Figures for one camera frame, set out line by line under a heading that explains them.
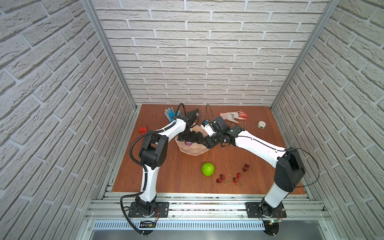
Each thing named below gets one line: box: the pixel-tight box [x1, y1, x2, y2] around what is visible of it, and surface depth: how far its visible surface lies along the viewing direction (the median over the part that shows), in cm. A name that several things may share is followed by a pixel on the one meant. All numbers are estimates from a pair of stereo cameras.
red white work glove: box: [219, 110, 248, 124], surface depth 116 cm
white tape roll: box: [257, 120, 266, 129], surface depth 109 cm
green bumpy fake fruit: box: [201, 162, 215, 177], surface depth 83 cm
